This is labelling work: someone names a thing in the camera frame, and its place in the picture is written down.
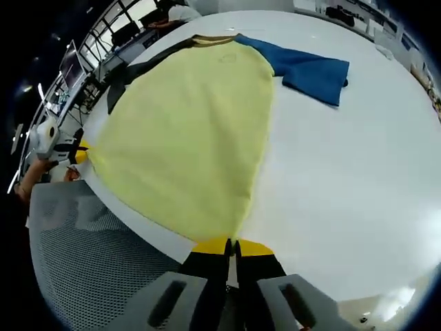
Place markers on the black bag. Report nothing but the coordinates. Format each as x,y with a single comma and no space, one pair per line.
339,15

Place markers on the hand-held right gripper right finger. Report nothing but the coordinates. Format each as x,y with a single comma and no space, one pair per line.
262,282

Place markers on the person's left hand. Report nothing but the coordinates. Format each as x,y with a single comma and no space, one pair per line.
34,176

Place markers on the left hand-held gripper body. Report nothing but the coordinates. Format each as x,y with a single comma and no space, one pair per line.
46,141

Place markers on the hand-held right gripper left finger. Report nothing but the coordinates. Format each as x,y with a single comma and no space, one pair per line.
203,276

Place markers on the yellow blue grey garment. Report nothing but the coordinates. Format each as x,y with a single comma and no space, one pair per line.
193,131

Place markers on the grey mesh chair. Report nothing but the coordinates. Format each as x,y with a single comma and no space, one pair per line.
86,258

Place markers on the white framed monitor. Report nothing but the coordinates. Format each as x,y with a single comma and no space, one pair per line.
72,65

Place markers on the white crumpled cloth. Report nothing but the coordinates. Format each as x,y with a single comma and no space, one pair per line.
383,50

